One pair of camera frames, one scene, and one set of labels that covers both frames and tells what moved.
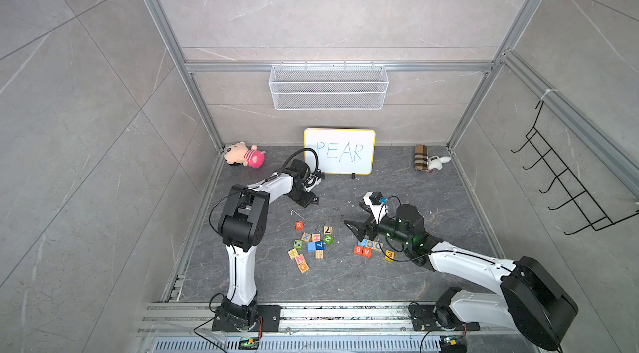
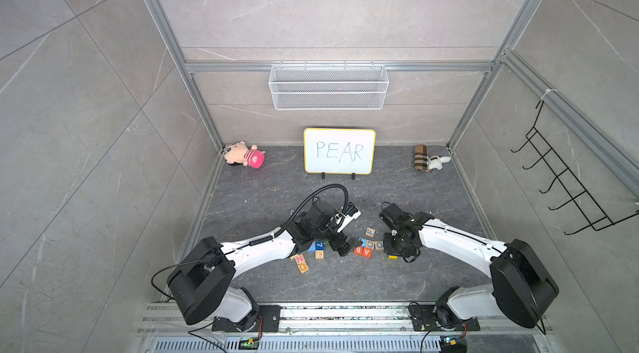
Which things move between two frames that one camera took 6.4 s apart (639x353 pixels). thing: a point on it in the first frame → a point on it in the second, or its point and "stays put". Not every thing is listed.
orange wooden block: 303,267 stays put
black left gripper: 305,203 → 349,247
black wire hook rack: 592,211 stays put
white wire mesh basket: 329,87 stays put
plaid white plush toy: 423,162 stays put
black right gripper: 364,228 → 388,250
